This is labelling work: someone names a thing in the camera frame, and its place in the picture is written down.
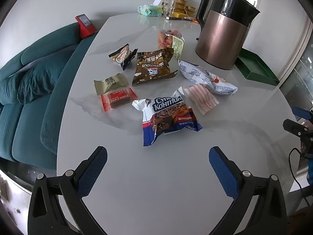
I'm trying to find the clear glass cup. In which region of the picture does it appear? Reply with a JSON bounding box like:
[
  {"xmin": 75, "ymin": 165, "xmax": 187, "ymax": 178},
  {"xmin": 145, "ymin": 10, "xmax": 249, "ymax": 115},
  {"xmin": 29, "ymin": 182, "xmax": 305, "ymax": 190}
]
[{"xmin": 163, "ymin": 0, "xmax": 177, "ymax": 17}]

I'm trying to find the pink striped snack packet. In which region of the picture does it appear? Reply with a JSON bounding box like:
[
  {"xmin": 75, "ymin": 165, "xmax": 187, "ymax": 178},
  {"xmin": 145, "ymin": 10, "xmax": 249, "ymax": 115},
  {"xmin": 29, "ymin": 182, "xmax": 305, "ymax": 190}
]
[{"xmin": 183, "ymin": 83, "xmax": 220, "ymax": 115}]

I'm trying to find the stack of gold bowls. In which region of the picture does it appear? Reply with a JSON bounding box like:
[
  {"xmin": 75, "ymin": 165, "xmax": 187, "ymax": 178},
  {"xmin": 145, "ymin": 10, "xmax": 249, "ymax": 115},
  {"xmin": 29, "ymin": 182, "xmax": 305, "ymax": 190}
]
[{"xmin": 174, "ymin": 0, "xmax": 189, "ymax": 14}]

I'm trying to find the dark slim tray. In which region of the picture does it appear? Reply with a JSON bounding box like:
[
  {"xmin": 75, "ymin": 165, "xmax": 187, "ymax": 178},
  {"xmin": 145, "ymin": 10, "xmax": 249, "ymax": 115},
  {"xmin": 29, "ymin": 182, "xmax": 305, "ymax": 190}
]
[{"xmin": 166, "ymin": 16, "xmax": 196, "ymax": 21}]

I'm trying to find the red snack bar packet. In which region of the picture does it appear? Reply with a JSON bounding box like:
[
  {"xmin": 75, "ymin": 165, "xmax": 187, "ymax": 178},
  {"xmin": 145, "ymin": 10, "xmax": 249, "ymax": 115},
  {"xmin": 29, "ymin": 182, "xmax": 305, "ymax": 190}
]
[{"xmin": 100, "ymin": 87, "xmax": 139, "ymax": 112}]

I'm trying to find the glass door cabinet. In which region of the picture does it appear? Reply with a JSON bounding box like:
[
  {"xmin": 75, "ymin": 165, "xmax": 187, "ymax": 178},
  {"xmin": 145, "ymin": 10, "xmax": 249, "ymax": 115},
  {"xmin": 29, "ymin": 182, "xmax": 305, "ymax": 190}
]
[{"xmin": 279, "ymin": 22, "xmax": 313, "ymax": 113}]

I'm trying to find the olive gold snack packet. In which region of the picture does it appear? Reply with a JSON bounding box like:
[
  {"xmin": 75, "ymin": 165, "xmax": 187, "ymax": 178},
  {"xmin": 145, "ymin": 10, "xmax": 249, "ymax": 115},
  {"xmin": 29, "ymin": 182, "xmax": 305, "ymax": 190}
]
[{"xmin": 94, "ymin": 73, "xmax": 129, "ymax": 96}]

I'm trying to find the teal sofa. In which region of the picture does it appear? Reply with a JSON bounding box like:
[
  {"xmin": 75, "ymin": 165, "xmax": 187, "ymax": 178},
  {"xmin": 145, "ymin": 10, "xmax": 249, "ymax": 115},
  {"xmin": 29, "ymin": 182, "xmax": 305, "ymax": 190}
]
[{"xmin": 0, "ymin": 22, "xmax": 99, "ymax": 170}]

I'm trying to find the green tissue pack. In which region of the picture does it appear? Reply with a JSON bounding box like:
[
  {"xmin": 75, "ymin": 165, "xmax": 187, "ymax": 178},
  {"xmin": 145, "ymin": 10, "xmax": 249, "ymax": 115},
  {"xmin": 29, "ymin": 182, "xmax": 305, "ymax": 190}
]
[{"xmin": 137, "ymin": 4, "xmax": 164, "ymax": 17}]

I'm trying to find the clear bag of colourful snacks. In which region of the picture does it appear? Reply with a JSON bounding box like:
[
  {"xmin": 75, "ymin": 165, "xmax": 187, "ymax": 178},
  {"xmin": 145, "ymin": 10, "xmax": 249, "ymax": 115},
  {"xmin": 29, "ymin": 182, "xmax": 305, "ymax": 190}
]
[{"xmin": 158, "ymin": 29, "xmax": 185, "ymax": 60}]

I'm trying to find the blue white cookie packet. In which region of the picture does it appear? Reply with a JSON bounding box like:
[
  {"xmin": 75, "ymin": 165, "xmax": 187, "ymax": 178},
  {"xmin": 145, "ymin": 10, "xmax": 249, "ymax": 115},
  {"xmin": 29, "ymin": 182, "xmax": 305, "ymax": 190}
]
[{"xmin": 132, "ymin": 90, "xmax": 203, "ymax": 147}]

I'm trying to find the white blue snack packet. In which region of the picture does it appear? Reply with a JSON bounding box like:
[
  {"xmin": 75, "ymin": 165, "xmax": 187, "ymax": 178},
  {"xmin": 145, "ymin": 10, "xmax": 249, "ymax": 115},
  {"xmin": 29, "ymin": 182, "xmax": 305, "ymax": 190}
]
[{"xmin": 178, "ymin": 60, "xmax": 238, "ymax": 95}]

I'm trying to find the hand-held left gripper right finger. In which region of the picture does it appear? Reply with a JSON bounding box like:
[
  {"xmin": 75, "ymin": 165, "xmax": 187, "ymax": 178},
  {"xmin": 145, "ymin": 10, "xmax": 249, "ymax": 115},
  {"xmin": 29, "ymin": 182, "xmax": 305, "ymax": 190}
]
[{"xmin": 209, "ymin": 146, "xmax": 288, "ymax": 235}]

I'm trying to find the green tray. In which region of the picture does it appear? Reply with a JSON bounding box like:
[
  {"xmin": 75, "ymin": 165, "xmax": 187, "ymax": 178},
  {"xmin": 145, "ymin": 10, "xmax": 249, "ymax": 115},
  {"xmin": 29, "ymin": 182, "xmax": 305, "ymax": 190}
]
[{"xmin": 236, "ymin": 48, "xmax": 280, "ymax": 87}]

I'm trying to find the red desk clock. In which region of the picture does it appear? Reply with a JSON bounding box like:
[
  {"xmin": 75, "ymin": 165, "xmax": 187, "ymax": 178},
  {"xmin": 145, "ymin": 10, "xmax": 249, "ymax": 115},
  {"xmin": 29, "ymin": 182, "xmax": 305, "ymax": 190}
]
[{"xmin": 75, "ymin": 15, "xmax": 94, "ymax": 39}]

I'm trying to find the black beige small packet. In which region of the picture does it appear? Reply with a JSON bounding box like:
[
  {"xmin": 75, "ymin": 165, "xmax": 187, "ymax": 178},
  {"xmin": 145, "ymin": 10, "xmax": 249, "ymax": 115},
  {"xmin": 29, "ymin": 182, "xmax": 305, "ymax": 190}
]
[{"xmin": 109, "ymin": 43, "xmax": 139, "ymax": 70}]

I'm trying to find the black cable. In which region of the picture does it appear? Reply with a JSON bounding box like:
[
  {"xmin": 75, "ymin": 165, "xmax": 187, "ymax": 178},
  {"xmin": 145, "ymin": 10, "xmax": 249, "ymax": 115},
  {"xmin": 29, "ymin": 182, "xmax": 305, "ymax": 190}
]
[{"xmin": 289, "ymin": 147, "xmax": 310, "ymax": 208}]

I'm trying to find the bronze electric kettle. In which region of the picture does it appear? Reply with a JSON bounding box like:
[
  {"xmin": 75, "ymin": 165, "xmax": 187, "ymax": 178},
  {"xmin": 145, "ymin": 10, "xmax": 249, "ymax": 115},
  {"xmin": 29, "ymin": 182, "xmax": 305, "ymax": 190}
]
[{"xmin": 195, "ymin": 0, "xmax": 261, "ymax": 70}]

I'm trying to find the brown oat snack packet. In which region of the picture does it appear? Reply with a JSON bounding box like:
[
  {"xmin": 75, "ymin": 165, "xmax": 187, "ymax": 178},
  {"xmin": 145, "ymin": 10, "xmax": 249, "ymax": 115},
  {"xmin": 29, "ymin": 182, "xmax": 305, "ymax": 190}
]
[{"xmin": 132, "ymin": 48, "xmax": 179, "ymax": 87}]

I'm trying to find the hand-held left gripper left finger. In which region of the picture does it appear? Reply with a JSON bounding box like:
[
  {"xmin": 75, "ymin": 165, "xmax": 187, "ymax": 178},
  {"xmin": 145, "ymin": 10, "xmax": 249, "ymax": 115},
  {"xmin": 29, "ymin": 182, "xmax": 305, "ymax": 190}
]
[{"xmin": 28, "ymin": 146, "xmax": 108, "ymax": 235}]

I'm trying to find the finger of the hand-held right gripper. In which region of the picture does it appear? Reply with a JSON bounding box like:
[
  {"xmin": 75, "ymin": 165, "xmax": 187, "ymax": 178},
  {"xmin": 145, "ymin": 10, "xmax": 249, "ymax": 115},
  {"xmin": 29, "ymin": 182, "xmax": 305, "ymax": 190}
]
[
  {"xmin": 283, "ymin": 119, "xmax": 313, "ymax": 137},
  {"xmin": 292, "ymin": 107, "xmax": 313, "ymax": 121}
]

